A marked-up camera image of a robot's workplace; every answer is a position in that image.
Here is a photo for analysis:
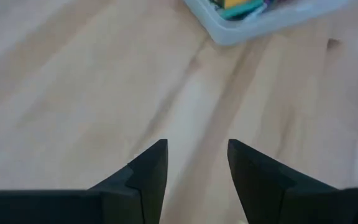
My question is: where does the yellow green crayon box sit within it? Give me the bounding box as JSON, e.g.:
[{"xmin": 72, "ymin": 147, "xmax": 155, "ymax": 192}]
[{"xmin": 209, "ymin": 0, "xmax": 256, "ymax": 10}]

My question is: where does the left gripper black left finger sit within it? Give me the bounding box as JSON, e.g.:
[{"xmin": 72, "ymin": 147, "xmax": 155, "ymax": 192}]
[{"xmin": 0, "ymin": 139, "xmax": 168, "ymax": 224}]

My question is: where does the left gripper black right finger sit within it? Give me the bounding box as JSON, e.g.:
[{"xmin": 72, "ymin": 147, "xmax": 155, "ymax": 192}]
[{"xmin": 227, "ymin": 138, "xmax": 358, "ymax": 224}]

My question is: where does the teal patterned note pad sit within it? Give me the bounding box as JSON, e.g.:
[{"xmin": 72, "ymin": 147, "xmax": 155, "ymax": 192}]
[{"xmin": 218, "ymin": 0, "xmax": 265, "ymax": 21}]

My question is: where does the clear plastic storage box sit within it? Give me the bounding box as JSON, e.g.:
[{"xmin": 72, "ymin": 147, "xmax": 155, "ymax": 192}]
[{"xmin": 182, "ymin": 0, "xmax": 358, "ymax": 47}]

